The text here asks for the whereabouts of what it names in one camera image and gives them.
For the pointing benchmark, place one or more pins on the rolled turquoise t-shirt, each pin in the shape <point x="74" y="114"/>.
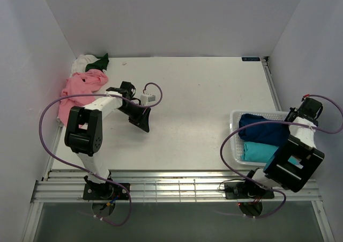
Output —
<point x="258" y="152"/>

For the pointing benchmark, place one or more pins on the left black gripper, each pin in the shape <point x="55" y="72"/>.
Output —
<point x="141" y="121"/>

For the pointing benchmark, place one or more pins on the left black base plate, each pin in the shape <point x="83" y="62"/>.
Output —
<point x="112" y="192"/>

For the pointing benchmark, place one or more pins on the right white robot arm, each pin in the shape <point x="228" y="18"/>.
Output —
<point x="296" y="158"/>

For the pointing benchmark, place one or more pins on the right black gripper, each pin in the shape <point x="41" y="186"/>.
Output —
<point x="292" y="110"/>

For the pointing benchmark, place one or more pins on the white plastic basket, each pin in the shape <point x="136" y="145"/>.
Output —
<point x="236" y="144"/>

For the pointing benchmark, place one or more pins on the navy blue printed t-shirt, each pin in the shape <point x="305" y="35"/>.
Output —
<point x="271" y="133"/>

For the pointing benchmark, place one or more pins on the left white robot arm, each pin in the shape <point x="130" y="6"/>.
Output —
<point x="84" y="130"/>

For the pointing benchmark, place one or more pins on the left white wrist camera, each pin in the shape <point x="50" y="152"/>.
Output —
<point x="146" y="99"/>

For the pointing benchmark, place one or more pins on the dark green t-shirt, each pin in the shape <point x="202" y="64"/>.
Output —
<point x="101" y="64"/>

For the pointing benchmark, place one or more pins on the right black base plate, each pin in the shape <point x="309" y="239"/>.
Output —
<point x="241" y="189"/>

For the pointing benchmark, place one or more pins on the white t-shirt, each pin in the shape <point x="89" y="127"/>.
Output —
<point x="79" y="65"/>

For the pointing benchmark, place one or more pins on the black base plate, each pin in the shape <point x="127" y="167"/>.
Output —
<point x="112" y="192"/>
<point x="241" y="189"/>

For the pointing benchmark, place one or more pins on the blue label sticker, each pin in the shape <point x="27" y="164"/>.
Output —
<point x="250" y="59"/>

